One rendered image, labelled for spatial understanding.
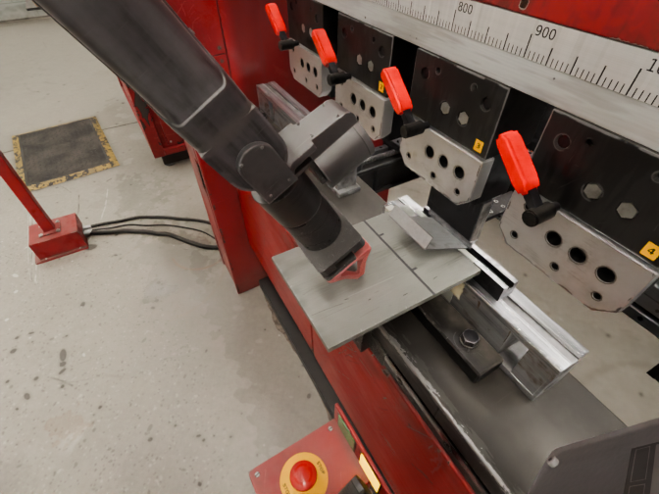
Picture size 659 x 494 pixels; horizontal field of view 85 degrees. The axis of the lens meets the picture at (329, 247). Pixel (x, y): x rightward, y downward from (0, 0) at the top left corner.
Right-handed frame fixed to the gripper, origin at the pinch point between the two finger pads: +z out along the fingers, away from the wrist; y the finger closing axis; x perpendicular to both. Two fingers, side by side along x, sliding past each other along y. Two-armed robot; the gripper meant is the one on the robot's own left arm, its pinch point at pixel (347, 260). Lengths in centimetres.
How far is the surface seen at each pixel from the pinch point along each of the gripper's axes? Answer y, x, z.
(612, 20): -11.6, -28.2, -19.3
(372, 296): -5.3, 0.7, 2.9
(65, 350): 93, 119, 53
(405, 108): 6.6, -18.8, -8.9
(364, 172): 40, -18, 33
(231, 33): 85, -15, 1
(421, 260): -3.4, -8.5, 7.9
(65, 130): 303, 110, 58
